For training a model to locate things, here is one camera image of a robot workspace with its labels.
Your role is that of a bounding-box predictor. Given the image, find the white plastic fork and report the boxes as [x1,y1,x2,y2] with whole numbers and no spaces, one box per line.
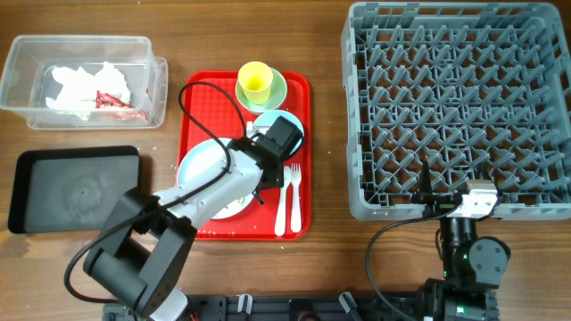
[291,163,302,233]

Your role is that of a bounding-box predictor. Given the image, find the grey dishwasher rack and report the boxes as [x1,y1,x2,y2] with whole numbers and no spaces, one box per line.
[341,2,570,220]

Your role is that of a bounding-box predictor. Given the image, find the clear plastic waste bin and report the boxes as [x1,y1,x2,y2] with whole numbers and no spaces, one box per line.
[1,35,169,130]

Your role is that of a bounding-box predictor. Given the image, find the white napkin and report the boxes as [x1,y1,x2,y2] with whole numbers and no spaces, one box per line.
[46,62,131,120]

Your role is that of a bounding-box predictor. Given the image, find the black food waste tray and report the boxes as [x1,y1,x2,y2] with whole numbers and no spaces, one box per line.
[7,145,140,234]

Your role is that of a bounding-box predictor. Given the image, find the light blue plate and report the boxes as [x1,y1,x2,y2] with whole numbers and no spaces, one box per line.
[176,139,253,220]

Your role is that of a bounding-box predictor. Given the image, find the red serving tray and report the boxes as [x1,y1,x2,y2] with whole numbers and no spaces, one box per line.
[184,71,312,242]

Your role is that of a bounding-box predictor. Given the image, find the green saucer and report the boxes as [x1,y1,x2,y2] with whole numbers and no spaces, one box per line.
[235,68,287,115]

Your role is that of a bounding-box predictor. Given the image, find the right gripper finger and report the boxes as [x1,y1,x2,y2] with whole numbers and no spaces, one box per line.
[410,160,434,204]
[476,162,493,182]

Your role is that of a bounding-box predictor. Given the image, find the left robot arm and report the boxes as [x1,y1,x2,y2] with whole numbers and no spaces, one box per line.
[83,117,302,320]

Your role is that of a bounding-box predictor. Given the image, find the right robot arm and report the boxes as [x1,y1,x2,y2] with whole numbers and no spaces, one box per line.
[411,161,511,321]

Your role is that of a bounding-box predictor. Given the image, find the yellow plastic cup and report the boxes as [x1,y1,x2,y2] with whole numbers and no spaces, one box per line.
[237,62,273,104]

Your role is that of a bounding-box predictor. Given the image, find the red snack wrapper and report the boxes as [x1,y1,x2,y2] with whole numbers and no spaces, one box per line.
[95,91,149,121]

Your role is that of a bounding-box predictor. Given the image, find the white plastic spoon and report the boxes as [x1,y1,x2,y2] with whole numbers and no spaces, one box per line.
[274,166,292,236]

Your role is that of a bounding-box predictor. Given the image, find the light blue bowl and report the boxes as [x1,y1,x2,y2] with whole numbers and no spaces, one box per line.
[248,110,304,161]

